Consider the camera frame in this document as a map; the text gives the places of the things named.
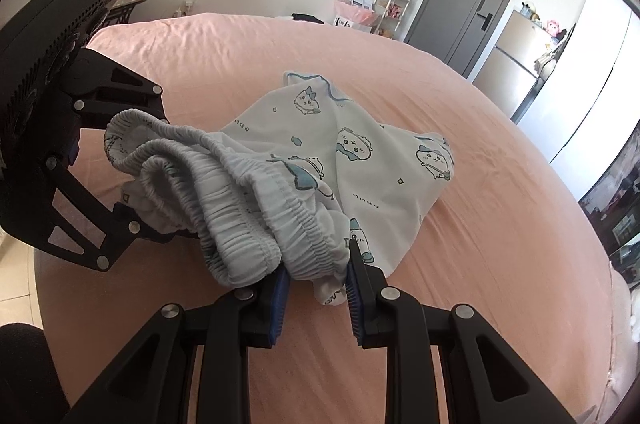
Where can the person's black clothing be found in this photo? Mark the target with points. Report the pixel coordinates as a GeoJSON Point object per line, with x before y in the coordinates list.
{"type": "Point", "coordinates": [25, 379]}

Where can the glass door cabinet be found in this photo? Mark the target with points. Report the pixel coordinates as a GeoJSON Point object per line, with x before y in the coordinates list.
{"type": "Point", "coordinates": [620, 214]}

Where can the beige plush toy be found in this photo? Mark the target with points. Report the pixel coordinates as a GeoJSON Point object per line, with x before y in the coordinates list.
{"type": "Point", "coordinates": [530, 11]}

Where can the white shelf rack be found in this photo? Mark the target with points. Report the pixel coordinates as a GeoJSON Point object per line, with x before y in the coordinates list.
{"type": "Point", "coordinates": [395, 4]}

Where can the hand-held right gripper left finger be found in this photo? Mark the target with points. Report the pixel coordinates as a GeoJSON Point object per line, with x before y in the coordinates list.
{"type": "Point", "coordinates": [279, 309]}

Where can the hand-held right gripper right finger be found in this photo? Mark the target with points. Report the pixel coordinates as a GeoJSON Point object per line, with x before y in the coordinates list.
{"type": "Point", "coordinates": [354, 304]}

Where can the marble top side table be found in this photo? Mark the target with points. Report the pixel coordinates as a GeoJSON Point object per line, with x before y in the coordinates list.
{"type": "Point", "coordinates": [127, 4]}

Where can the pink bed sheet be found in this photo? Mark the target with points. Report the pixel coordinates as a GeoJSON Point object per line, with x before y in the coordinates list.
{"type": "Point", "coordinates": [475, 229]}

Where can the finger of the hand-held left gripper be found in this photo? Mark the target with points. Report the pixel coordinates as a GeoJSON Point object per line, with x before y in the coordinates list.
{"type": "Point", "coordinates": [120, 89]}
{"type": "Point", "coordinates": [120, 224]}

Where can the silver refrigerator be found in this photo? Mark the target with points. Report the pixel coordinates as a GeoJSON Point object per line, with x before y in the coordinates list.
{"type": "Point", "coordinates": [510, 64]}

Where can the pink haired plush doll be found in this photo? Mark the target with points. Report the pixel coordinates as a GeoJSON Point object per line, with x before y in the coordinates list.
{"type": "Point", "coordinates": [553, 28]}

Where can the grey door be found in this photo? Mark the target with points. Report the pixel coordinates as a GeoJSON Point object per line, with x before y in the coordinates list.
{"type": "Point", "coordinates": [460, 4]}

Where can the white printed pajama pants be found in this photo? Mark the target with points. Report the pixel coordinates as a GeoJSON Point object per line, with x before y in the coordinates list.
{"type": "Point", "coordinates": [310, 139]}

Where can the hanging beige bag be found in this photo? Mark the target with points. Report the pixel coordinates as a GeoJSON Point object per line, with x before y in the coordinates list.
{"type": "Point", "coordinates": [546, 63]}

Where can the pink gift bag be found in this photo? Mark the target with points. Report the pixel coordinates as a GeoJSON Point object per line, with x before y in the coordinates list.
{"type": "Point", "coordinates": [355, 16]}

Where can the white wardrobe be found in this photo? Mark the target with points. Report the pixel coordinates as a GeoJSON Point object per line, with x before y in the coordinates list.
{"type": "Point", "coordinates": [585, 94]}

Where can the black cloth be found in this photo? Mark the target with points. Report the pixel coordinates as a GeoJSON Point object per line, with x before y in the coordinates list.
{"type": "Point", "coordinates": [307, 18]}

